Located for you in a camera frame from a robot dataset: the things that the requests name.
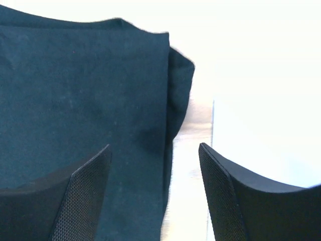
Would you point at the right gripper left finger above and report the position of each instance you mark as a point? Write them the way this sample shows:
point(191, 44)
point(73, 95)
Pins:
point(64, 205)

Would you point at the black t shirt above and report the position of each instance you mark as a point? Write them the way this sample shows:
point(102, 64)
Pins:
point(69, 89)

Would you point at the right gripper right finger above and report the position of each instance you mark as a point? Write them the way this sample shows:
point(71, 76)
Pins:
point(244, 205)

